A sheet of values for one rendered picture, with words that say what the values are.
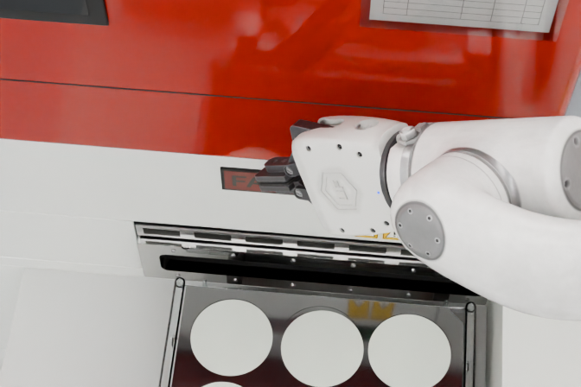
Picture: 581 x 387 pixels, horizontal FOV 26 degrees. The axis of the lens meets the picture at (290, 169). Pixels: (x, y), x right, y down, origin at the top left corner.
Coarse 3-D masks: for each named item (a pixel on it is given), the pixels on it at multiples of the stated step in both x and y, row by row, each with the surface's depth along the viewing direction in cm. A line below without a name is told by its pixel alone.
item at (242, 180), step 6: (228, 174) 140; (234, 174) 140; (240, 174) 140; (246, 174) 140; (252, 174) 139; (228, 180) 141; (234, 180) 141; (240, 180) 141; (246, 180) 141; (252, 180) 140; (228, 186) 142; (234, 186) 142; (240, 186) 142; (246, 186) 142; (252, 186) 142; (258, 186) 141
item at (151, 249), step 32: (160, 256) 158; (192, 256) 156; (224, 256) 155; (256, 256) 155; (288, 256) 154; (320, 256) 154; (352, 256) 154; (384, 256) 154; (288, 288) 162; (320, 288) 161; (352, 288) 160; (384, 288) 159; (416, 288) 159; (448, 288) 159
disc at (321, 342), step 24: (312, 312) 154; (288, 336) 153; (312, 336) 153; (336, 336) 153; (360, 336) 153; (288, 360) 151; (312, 360) 151; (336, 360) 151; (360, 360) 151; (312, 384) 150
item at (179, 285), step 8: (176, 280) 156; (184, 280) 157; (176, 288) 156; (184, 288) 156; (176, 296) 155; (176, 304) 155; (176, 312) 154; (176, 320) 154; (168, 328) 153; (176, 328) 153; (168, 336) 153; (176, 336) 153; (168, 344) 152; (168, 352) 151; (168, 360) 151; (168, 368) 150; (160, 376) 150; (168, 376) 150; (160, 384) 149; (168, 384) 150
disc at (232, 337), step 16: (224, 304) 155; (240, 304) 155; (208, 320) 154; (224, 320) 154; (240, 320) 154; (256, 320) 154; (192, 336) 153; (208, 336) 153; (224, 336) 153; (240, 336) 153; (256, 336) 153; (208, 352) 152; (224, 352) 152; (240, 352) 152; (256, 352) 152; (208, 368) 151; (224, 368) 151; (240, 368) 151
